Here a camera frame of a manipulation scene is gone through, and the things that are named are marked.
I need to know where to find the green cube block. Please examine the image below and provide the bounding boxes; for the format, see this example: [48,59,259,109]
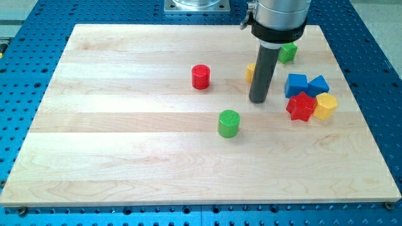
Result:
[278,43,298,64]

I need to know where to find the wooden board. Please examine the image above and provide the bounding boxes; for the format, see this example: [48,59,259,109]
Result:
[1,24,401,207]

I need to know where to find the yellow block behind rod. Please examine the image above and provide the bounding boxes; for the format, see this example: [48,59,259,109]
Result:
[245,63,256,83]

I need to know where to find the yellow hexagon block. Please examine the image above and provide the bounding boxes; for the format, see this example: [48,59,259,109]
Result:
[313,92,338,120]

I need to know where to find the red cylinder block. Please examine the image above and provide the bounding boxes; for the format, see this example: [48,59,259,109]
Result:
[192,64,210,90]

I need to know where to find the blue cube block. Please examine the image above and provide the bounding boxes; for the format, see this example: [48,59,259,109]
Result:
[284,73,308,98]

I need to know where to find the red star block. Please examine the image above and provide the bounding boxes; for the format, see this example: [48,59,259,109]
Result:
[286,92,317,122]

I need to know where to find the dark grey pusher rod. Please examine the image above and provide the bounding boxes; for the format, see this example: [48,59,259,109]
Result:
[249,45,280,104]

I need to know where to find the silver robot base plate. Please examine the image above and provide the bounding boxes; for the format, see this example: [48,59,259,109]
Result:
[164,0,231,13]

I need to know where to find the green cylinder block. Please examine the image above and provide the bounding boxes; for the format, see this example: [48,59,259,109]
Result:
[217,110,241,138]

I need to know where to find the blue perforated table plate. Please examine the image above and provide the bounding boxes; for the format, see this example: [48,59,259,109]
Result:
[1,1,401,225]

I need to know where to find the blue triangular block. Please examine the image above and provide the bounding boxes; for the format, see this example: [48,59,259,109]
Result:
[307,75,330,97]

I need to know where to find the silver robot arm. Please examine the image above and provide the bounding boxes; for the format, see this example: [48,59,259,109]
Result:
[240,0,311,50]

